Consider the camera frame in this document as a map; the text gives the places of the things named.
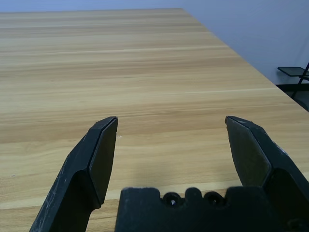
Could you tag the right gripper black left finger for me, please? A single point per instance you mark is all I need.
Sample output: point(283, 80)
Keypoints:
point(79, 174)

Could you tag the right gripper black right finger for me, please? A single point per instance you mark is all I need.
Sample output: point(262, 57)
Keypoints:
point(256, 154)

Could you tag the black folding stand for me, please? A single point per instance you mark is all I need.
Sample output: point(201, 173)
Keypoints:
point(293, 71)

